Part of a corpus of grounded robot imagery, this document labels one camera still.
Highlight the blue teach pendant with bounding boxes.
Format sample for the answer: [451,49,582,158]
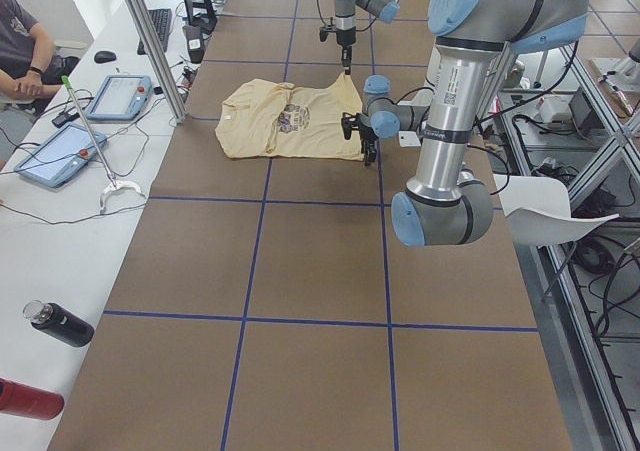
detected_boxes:
[85,74,153,122]
[13,123,97,188]

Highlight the black keyboard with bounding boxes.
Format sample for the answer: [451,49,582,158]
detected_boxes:
[148,8,172,52]

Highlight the black water bottle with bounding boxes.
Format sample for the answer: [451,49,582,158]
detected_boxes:
[23,300,95,348]

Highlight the red water bottle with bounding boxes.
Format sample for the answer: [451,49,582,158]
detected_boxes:
[0,378,65,421]

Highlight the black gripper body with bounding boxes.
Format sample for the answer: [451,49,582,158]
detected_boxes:
[319,18,356,59]
[340,112,378,157]

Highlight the white plastic chair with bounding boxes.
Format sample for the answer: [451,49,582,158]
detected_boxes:
[493,173,619,246]

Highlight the pale yellow printed t-shirt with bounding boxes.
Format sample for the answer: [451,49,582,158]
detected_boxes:
[215,73,363,161]

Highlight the seated person grey shirt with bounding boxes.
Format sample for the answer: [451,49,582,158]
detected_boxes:
[1,0,80,115]

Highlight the small black phone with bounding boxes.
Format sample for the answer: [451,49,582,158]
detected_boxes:
[51,112,79,128]

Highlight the black computer mouse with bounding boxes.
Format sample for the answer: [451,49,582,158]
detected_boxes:
[93,50,117,64]

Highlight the far blue teach pendant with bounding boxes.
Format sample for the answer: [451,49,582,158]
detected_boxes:
[85,74,153,122]

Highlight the metal reacher stick green tip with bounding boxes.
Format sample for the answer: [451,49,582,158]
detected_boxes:
[61,75,146,215]

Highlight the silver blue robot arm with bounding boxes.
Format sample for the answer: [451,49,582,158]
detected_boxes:
[341,0,589,246]
[318,0,400,75]

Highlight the near blue teach pendant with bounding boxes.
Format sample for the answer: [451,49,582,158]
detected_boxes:
[13,123,97,188]

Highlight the black power adapter label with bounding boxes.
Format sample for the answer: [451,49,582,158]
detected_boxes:
[183,25,205,64]

